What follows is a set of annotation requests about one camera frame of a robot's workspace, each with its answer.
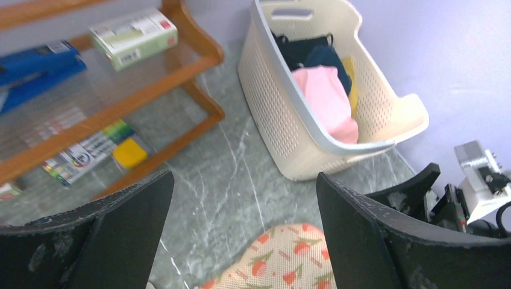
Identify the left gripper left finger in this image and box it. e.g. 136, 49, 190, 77
1, 170, 175, 288

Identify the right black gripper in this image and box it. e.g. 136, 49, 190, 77
366, 163, 510, 238

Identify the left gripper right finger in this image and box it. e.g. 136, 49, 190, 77
316, 173, 510, 288

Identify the floral mesh laundry bag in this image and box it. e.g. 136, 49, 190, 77
202, 223, 336, 289

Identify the cream laundry basket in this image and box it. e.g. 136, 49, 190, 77
238, 1, 429, 181

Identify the highlighter marker pack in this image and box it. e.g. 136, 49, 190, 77
42, 120, 136, 186

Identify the small white box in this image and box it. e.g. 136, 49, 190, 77
0, 182, 22, 201

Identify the pink folded cloth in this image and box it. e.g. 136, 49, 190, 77
292, 66, 359, 144

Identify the yellow cloth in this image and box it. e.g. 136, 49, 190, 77
342, 57, 358, 118

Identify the wooden shelf rack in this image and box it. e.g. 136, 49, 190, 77
1, 1, 225, 199

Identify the dark teal cloth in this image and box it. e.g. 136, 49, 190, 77
303, 45, 352, 94

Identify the black garment in basket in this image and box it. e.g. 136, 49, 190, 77
271, 32, 334, 71

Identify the blue stapler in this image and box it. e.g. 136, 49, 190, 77
1, 40, 86, 114

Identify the white green box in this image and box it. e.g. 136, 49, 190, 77
89, 8, 178, 72

